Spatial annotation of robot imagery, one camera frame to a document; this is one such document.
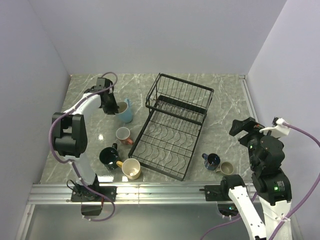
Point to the dark green mug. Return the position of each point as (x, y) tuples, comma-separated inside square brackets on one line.
[(109, 157)]

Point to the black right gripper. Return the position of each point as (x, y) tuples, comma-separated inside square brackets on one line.
[(250, 125)]

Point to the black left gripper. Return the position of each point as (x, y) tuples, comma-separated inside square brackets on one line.
[(113, 109)]

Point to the pink mug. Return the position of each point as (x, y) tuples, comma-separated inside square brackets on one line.
[(123, 134)]

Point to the white aluminium side rail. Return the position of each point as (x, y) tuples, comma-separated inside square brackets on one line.
[(247, 97)]

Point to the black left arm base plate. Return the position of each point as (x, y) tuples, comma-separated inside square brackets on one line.
[(80, 194)]

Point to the grey-green ceramic mug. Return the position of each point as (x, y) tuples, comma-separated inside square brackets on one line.
[(226, 168)]

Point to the cream yellow mug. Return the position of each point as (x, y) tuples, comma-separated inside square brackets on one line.
[(131, 168)]

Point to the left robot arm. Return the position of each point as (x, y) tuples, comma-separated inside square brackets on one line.
[(68, 138)]

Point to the black wire dish rack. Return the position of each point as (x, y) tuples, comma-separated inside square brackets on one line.
[(177, 112)]

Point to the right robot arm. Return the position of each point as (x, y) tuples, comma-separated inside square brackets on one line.
[(272, 186)]

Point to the aluminium front rail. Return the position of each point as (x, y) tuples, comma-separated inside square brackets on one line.
[(127, 193)]

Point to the light blue mug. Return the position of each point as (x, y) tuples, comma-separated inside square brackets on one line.
[(124, 111)]

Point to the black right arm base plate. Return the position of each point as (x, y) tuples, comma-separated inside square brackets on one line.
[(213, 193)]

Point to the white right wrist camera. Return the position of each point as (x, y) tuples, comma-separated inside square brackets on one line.
[(277, 130)]

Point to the dark blue glazed mug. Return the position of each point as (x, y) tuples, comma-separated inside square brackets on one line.
[(211, 161)]

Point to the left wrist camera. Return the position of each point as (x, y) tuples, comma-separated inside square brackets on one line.
[(103, 83)]

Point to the black box under rail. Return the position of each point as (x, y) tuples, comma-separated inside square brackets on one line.
[(91, 210)]

